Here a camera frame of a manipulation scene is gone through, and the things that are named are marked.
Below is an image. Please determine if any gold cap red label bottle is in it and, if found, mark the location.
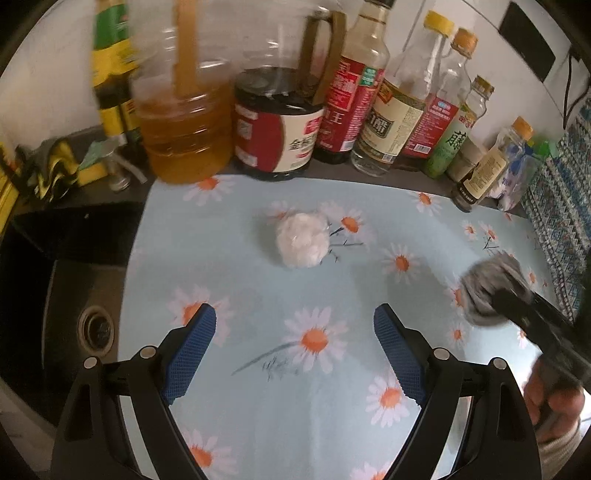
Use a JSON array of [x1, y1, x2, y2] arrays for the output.
[[399, 28, 478, 172]]

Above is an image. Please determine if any person's right forearm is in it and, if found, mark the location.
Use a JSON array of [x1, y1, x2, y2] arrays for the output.
[[536, 415, 591, 480]]

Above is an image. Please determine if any daisy print tablecloth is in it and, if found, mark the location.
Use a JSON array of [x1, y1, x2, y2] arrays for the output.
[[117, 173, 578, 480]]

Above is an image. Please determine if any clear bottle yellow cap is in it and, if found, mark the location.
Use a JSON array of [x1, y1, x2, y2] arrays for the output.
[[350, 10, 455, 178]]

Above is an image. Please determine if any yellow plastic package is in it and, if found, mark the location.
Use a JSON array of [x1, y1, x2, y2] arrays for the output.
[[0, 141, 21, 227]]

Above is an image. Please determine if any small beige label bottle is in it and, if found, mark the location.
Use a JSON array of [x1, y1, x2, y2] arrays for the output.
[[450, 116, 536, 213]]

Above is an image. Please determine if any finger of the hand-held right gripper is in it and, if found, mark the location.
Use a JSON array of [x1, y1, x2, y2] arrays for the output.
[[489, 288, 572, 343]]

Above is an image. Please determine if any white blue salt bag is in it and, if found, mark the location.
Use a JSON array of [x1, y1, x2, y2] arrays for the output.
[[496, 134, 541, 212]]

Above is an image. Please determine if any metal sink drain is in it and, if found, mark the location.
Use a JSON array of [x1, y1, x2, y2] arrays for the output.
[[76, 305, 114, 356]]

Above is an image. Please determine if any black wall socket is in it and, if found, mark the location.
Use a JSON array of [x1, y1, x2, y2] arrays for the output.
[[500, 1, 556, 80]]

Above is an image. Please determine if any patterned cloth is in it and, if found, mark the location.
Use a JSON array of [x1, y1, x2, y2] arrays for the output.
[[524, 108, 591, 324]]

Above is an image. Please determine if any yellow green sponge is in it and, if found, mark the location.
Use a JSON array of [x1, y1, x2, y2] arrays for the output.
[[76, 141, 112, 186]]

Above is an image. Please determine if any green plastic bag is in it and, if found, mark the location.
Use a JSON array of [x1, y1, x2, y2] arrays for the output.
[[531, 137, 561, 160]]

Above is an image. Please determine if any green label dark bottle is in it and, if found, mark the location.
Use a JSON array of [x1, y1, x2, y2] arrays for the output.
[[90, 0, 146, 153]]

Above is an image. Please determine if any soy sauce jug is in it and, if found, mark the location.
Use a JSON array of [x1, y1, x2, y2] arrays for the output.
[[231, 9, 347, 175]]

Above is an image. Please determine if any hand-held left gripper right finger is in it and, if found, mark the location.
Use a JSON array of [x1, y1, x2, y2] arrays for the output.
[[373, 302, 542, 480]]

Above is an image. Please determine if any yellow black rag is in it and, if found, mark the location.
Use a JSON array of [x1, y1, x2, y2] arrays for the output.
[[16, 136, 79, 201]]

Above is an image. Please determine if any grey ball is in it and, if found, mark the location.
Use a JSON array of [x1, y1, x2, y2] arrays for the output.
[[459, 253, 539, 328]]

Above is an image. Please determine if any dark bottle red label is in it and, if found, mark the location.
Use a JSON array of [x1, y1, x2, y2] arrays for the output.
[[314, 0, 393, 166]]

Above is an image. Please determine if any small glass jar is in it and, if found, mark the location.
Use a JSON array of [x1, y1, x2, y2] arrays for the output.
[[445, 136, 488, 183]]

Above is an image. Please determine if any green label sauce bottle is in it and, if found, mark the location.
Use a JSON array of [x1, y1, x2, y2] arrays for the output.
[[421, 76, 495, 180]]

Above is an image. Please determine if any cooking oil jug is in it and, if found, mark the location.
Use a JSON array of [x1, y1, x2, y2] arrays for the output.
[[127, 0, 236, 185]]

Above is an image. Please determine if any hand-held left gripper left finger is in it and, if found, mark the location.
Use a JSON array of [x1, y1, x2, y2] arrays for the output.
[[50, 302, 218, 480]]

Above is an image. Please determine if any person's right hand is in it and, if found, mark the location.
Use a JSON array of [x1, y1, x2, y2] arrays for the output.
[[524, 356, 585, 444]]

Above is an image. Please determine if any black sink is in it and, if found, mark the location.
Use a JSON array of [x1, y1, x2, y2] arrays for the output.
[[0, 200, 148, 416]]

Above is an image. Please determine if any black cable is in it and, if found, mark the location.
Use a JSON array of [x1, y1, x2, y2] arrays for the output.
[[562, 51, 585, 132]]

